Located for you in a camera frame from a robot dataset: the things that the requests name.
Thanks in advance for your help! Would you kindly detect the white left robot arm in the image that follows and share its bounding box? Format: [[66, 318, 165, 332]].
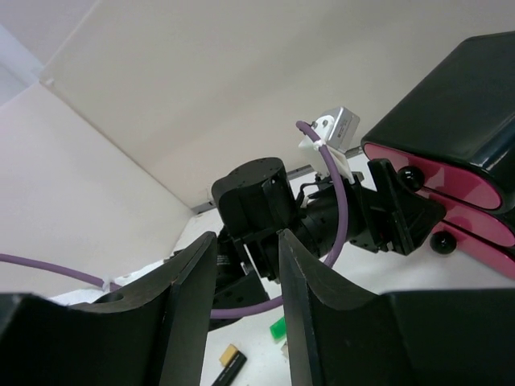
[[212, 158, 446, 328]]

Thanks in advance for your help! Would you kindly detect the black pink-capped marker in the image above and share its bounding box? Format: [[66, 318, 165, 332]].
[[212, 344, 247, 386]]

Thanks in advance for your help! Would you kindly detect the pink top drawer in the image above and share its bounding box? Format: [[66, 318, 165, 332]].
[[364, 143, 502, 210]]

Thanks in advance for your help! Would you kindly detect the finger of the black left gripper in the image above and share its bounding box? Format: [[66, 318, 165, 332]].
[[368, 158, 446, 256]]

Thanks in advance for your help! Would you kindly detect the pink bottom drawer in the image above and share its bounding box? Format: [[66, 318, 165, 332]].
[[430, 221, 514, 280]]

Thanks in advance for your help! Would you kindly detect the black mini drawer cabinet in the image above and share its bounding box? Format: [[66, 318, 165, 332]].
[[360, 31, 515, 282]]

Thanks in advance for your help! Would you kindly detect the black green-capped marker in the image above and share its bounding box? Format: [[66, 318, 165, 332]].
[[270, 317, 286, 341]]

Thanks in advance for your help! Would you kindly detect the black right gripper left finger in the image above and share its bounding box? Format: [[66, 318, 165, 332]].
[[1, 232, 217, 385]]

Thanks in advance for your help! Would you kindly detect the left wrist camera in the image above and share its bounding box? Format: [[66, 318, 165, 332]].
[[299, 107, 361, 183]]

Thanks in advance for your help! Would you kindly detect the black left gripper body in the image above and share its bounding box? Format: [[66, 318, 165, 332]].
[[297, 176, 395, 254]]

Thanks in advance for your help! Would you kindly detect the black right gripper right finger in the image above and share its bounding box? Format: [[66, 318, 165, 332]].
[[278, 230, 514, 385]]

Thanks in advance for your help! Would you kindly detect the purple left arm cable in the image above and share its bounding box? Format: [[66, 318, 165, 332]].
[[0, 120, 351, 321]]

